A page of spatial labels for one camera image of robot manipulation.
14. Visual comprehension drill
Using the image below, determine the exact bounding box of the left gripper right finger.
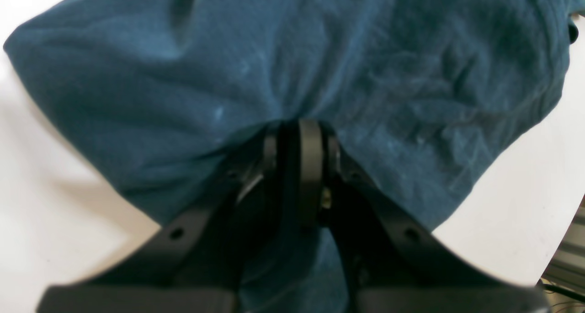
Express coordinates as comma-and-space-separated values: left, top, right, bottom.
298, 120, 550, 313

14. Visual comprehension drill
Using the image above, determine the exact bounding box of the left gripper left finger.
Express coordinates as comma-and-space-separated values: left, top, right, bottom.
37, 126, 286, 313

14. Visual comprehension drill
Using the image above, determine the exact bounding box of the dark blue t-shirt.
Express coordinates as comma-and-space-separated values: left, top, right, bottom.
3, 0, 584, 313

